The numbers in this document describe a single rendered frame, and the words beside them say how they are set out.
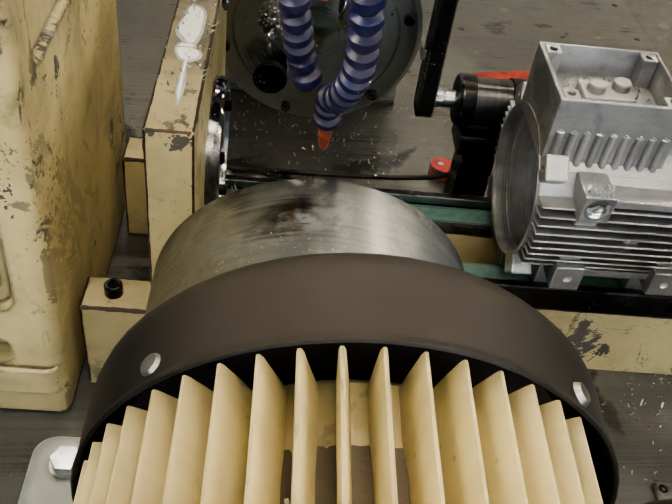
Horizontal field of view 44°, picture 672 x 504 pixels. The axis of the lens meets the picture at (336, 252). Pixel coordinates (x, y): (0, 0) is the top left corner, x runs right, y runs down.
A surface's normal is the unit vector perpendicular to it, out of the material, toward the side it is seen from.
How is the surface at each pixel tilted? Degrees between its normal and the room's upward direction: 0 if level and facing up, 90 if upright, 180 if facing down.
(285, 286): 16
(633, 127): 90
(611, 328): 90
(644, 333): 90
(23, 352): 90
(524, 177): 54
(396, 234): 24
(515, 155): 73
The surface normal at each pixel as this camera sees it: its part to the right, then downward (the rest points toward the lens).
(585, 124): 0.02, 0.70
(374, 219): 0.40, -0.66
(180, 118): 0.11, -0.72
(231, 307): -0.38, -0.66
